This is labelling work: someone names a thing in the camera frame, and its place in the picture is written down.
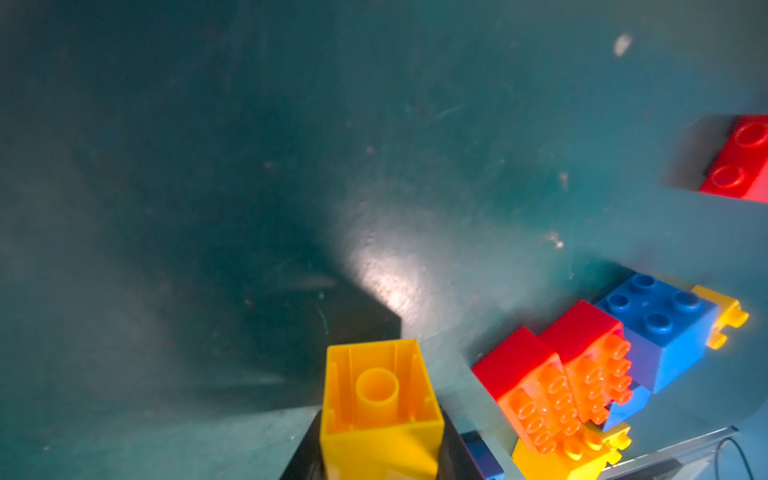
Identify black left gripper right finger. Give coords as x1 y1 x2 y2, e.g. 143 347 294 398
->
436 408 483 480

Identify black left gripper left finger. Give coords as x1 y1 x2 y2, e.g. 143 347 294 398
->
280 411 326 480

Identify large red lego brick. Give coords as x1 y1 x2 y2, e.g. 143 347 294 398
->
471 327 580 456
539 300 632 425

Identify blue lego brick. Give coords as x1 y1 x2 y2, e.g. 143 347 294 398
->
598 381 652 431
595 273 720 394
461 431 505 480

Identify yellow lego brick bottom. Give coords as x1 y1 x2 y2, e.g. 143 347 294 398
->
512 423 632 480

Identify green table mat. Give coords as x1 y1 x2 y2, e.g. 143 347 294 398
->
1 1 767 479

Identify small yellow lego brick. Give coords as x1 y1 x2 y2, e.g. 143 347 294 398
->
692 285 749 350

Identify small red lego brick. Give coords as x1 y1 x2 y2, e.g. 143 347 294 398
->
699 115 767 203

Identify aluminium front rail bed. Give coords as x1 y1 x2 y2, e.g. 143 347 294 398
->
599 426 740 480

